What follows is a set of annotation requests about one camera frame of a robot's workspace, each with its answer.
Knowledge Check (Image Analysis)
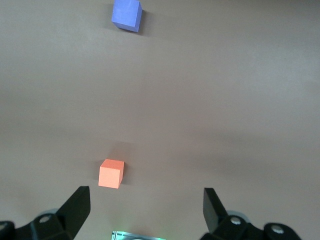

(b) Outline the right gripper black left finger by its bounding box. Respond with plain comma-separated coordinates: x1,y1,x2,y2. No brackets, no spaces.
0,186,91,240

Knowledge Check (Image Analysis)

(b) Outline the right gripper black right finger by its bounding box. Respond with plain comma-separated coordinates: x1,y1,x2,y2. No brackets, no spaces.
201,187,304,240

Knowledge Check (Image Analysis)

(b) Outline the orange foam block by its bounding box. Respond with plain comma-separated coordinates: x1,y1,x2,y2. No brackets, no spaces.
98,158,125,189

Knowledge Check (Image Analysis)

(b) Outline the purple foam block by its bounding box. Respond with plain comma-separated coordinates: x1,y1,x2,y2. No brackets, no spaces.
110,0,143,33

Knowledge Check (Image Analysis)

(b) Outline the brown paper table cover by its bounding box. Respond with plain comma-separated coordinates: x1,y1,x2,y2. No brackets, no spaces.
0,0,320,240

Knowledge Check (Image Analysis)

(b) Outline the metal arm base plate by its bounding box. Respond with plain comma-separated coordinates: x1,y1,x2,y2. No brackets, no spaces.
111,230,167,240

